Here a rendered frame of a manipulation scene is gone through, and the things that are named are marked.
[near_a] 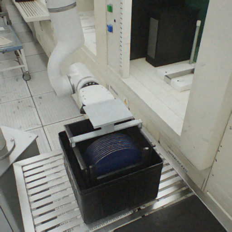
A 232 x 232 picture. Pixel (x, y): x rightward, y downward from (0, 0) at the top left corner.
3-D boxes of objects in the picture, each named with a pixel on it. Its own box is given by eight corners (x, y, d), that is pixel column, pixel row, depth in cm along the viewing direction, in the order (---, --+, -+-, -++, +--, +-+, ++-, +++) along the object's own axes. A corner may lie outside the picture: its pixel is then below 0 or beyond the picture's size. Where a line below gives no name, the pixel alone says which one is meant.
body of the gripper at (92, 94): (103, 96, 88) (116, 112, 80) (76, 102, 85) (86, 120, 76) (103, 77, 83) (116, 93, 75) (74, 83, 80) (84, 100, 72)
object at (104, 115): (125, 149, 101) (128, 84, 82) (150, 187, 87) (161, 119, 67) (69, 167, 94) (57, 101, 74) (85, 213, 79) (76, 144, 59)
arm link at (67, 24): (26, 17, 68) (59, 104, 86) (79, 2, 71) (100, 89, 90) (22, 11, 75) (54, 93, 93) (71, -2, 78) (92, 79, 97)
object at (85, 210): (125, 145, 105) (126, 113, 95) (159, 195, 85) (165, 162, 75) (63, 164, 97) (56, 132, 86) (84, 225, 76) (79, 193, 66)
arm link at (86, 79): (100, 94, 90) (103, 98, 87) (77, 99, 87) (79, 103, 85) (99, 74, 85) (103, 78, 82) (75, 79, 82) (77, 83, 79)
